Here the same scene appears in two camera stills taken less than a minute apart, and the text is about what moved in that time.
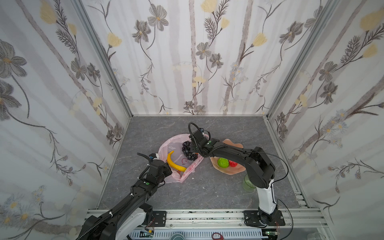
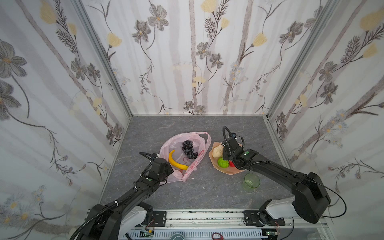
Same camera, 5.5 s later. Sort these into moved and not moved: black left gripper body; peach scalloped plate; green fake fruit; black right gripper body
Moved: black right gripper body
Not moved: black left gripper body; peach scalloped plate; green fake fruit
